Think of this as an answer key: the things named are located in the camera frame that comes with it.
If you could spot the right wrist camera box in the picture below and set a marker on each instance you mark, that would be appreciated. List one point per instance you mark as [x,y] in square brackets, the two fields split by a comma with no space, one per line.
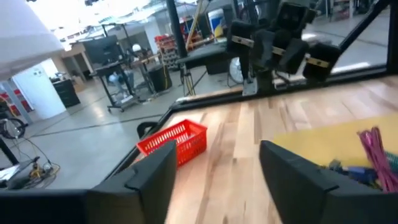
[293,15]

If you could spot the blue white water barrel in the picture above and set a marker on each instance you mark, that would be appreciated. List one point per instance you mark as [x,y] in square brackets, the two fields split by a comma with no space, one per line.
[217,23]

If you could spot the black drawer cabinet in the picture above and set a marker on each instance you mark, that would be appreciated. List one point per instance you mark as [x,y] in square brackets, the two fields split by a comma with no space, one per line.
[66,93]

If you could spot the round floor fan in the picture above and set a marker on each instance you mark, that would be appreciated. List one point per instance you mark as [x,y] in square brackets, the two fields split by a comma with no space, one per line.
[236,71]

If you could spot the red parts bin shelf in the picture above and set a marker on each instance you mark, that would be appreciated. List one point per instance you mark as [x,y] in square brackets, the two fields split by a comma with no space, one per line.
[168,51]

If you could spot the black vertical pole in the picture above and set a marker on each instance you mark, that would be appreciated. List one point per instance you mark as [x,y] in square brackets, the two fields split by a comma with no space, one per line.
[176,28]

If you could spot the yellow translucent plastic bin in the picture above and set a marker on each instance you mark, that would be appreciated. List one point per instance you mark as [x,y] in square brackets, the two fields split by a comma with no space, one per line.
[326,143]

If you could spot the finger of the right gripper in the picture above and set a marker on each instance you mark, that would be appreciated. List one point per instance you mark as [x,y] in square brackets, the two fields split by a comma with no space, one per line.
[262,53]
[292,59]

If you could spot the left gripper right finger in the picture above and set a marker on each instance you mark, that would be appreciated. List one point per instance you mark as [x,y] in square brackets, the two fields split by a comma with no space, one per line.
[295,186]

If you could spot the black monitor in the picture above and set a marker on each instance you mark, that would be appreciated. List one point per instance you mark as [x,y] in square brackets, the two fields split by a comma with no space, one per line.
[102,49]

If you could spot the red plastic basket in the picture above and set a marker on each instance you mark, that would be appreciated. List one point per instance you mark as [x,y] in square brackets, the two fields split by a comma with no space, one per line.
[186,137]

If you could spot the black aluminium table frame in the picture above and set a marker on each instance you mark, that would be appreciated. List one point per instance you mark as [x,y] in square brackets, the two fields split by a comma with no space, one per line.
[357,77]

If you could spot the person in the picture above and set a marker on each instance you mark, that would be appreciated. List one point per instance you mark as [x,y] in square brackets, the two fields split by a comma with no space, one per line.
[119,79]

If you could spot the black side table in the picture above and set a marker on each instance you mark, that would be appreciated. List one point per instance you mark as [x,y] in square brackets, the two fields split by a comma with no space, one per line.
[202,56]

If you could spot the black trash bin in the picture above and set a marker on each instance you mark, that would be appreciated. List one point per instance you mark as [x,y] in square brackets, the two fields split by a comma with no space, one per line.
[160,77]

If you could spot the black rolling desk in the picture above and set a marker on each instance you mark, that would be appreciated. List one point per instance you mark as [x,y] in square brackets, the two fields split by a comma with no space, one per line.
[109,68]

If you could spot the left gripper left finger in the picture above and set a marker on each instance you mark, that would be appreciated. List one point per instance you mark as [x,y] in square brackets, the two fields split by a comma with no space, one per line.
[140,199]

